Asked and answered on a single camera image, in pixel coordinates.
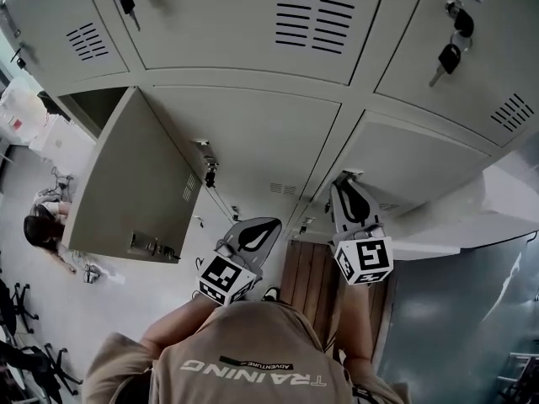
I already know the person's beige shirt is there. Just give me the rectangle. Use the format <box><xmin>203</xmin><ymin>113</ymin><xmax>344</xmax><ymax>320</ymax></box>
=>
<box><xmin>82</xmin><ymin>300</ymin><xmax>412</xmax><ymax>404</ymax></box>

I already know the person's right forearm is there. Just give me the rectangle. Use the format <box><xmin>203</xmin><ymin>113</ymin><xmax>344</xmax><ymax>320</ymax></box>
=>
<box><xmin>336</xmin><ymin>282</ymin><xmax>376</xmax><ymax>365</ymax></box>

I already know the grey metal rack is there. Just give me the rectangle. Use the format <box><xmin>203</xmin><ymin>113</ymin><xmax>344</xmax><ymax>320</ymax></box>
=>
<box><xmin>496</xmin><ymin>351</ymin><xmax>539</xmax><ymax>404</ymax></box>

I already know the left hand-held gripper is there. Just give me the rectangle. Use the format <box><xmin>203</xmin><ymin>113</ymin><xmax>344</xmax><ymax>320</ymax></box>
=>
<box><xmin>196</xmin><ymin>216</ymin><xmax>282</xmax><ymax>307</ymax></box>

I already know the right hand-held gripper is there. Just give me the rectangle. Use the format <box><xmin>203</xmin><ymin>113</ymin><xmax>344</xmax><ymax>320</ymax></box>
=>
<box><xmin>330</xmin><ymin>181</ymin><xmax>393</xmax><ymax>286</ymax></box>

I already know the white box-shaped beam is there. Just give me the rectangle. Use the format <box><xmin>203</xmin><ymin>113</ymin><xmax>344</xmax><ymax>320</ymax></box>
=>
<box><xmin>389</xmin><ymin>157</ymin><xmax>539</xmax><ymax>263</ymax></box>

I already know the person's left forearm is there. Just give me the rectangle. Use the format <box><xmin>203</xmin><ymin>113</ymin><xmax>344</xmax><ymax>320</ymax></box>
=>
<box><xmin>141</xmin><ymin>295</ymin><xmax>220</xmax><ymax>353</ymax></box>

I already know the black office chair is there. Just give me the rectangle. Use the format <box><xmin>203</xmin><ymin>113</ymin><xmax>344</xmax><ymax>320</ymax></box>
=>
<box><xmin>0</xmin><ymin>338</ymin><xmax>84</xmax><ymax>404</ymax></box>
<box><xmin>0</xmin><ymin>279</ymin><xmax>40</xmax><ymax>336</ymax></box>

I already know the brown wooden plank step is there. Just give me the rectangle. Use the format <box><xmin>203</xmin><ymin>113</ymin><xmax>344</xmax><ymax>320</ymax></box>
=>
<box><xmin>280</xmin><ymin>240</ymin><xmax>399</xmax><ymax>364</ymax></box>

